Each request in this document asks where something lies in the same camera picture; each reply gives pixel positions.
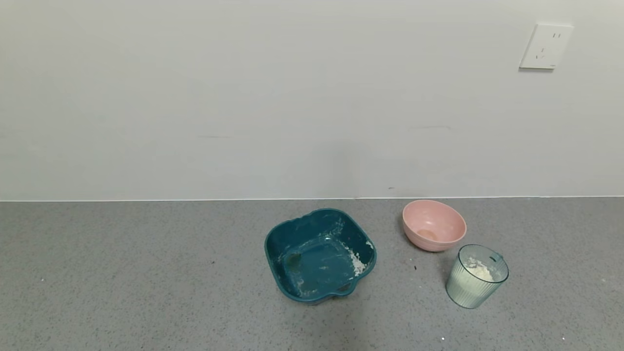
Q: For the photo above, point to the pink bowl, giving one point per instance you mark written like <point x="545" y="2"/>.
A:
<point x="434" y="222"/>

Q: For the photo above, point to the teal square plastic tray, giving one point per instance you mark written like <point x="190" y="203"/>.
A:
<point x="317" y="258"/>

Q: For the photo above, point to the clear ribbed plastic cup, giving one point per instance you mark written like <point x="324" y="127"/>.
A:
<point x="463" y="292"/>

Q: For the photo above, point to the white wall socket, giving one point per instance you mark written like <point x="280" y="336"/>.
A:
<point x="546" y="46"/>

